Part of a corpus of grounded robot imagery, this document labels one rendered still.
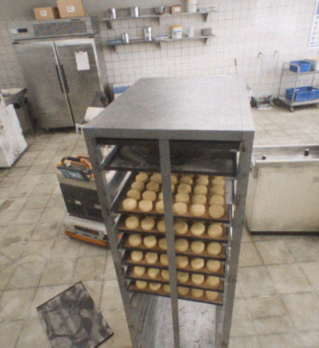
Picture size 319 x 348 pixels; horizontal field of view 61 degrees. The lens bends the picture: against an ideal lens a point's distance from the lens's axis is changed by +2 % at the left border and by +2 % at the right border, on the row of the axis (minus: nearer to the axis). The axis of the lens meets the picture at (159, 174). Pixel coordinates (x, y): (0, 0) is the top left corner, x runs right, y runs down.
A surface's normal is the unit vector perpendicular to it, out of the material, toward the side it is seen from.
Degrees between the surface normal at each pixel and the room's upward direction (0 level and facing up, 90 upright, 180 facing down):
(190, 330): 0
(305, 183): 90
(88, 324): 0
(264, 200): 90
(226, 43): 90
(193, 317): 0
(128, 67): 90
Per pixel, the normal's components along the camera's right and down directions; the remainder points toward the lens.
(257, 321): -0.07, -0.85
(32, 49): 0.06, 0.52
